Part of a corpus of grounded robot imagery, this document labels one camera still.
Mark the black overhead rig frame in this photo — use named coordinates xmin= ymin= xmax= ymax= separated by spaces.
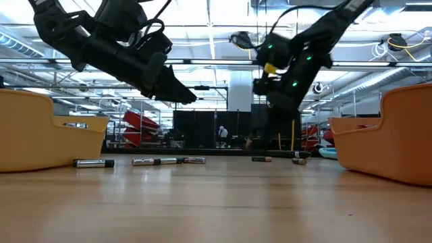
xmin=174 ymin=86 xmax=230 ymax=111

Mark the person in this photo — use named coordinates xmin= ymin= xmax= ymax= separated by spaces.
xmin=218 ymin=126 xmax=229 ymax=149

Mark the black cylinder white label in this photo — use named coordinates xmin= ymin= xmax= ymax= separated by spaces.
xmin=269 ymin=150 xmax=312 ymax=160

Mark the black partition wall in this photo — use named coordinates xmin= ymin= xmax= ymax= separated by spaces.
xmin=173 ymin=103 xmax=302 ymax=151

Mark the black aluminium table frame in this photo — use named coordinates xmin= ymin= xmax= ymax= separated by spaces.
xmin=103 ymin=147 xmax=271 ymax=157

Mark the orange plastic bin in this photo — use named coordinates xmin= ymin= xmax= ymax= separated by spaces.
xmin=329 ymin=83 xmax=432 ymax=188

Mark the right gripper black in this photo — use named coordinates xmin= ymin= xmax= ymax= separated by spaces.
xmin=252 ymin=50 xmax=333 ymax=134

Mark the teal tub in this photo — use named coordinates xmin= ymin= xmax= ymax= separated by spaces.
xmin=318 ymin=147 xmax=341 ymax=161

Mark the red bins stack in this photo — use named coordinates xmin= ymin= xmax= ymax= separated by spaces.
xmin=302 ymin=123 xmax=337 ymax=151

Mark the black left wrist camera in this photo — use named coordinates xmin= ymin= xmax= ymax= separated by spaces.
xmin=94 ymin=0 xmax=149 ymax=43

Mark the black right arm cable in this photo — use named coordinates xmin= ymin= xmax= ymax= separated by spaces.
xmin=269 ymin=4 xmax=342 ymax=34

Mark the white column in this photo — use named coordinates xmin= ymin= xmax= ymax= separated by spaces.
xmin=228 ymin=70 xmax=254 ymax=112

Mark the yellow plastic bin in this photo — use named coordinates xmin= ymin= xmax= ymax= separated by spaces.
xmin=0 ymin=89 xmax=111 ymax=173

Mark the silver battery black end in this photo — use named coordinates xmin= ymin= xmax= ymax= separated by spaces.
xmin=72 ymin=159 xmax=115 ymax=169

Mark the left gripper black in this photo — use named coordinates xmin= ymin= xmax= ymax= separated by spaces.
xmin=70 ymin=33 xmax=198 ymax=105

